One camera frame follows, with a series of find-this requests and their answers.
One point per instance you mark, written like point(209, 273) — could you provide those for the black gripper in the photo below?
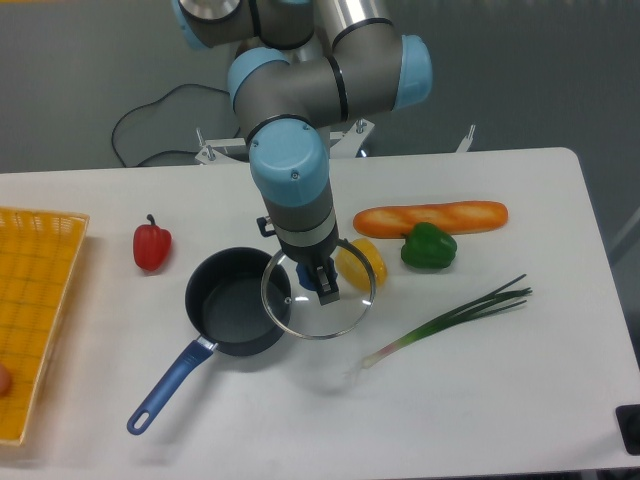
point(317, 259)

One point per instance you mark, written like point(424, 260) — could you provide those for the glass lid with blue knob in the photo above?
point(290, 300)

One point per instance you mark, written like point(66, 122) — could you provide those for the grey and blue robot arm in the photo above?
point(316, 64)

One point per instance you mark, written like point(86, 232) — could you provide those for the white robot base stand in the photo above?
point(343, 145)

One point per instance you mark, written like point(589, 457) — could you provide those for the orange baguette bread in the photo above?
point(454, 218)

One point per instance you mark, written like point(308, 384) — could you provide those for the green bell pepper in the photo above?
point(428, 247)

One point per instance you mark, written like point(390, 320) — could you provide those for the green spring onion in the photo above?
point(501, 299)

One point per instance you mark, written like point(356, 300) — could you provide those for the red bell pepper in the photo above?
point(151, 245)

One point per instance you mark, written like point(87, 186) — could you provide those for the yellow woven basket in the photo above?
point(39, 251)

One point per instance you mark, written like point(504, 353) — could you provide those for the black object at table corner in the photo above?
point(628, 418)

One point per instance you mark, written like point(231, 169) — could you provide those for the dark saucepan with blue handle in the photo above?
point(231, 311)

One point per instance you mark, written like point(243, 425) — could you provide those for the white table bracket right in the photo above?
point(467, 141)

